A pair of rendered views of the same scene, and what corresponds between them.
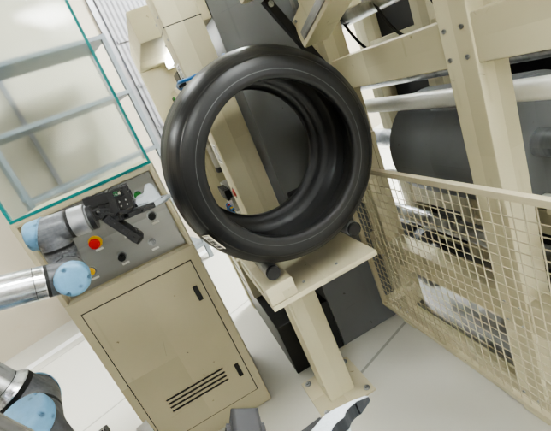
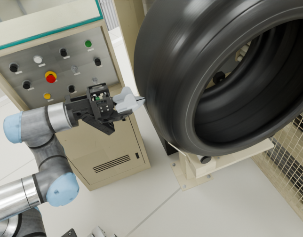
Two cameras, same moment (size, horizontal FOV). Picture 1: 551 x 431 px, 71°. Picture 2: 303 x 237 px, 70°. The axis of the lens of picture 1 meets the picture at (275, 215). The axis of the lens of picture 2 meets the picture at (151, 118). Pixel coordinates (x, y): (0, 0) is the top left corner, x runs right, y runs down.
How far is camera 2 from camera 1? 0.66 m
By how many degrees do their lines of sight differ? 28
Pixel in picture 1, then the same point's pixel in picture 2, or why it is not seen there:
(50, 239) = (33, 138)
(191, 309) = (116, 125)
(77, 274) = (68, 192)
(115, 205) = (98, 112)
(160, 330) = (94, 135)
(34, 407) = not seen: outside the picture
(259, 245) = (210, 152)
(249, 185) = not seen: hidden behind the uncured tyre
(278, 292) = (203, 169)
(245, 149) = not seen: hidden behind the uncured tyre
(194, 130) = (203, 67)
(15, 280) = (10, 201)
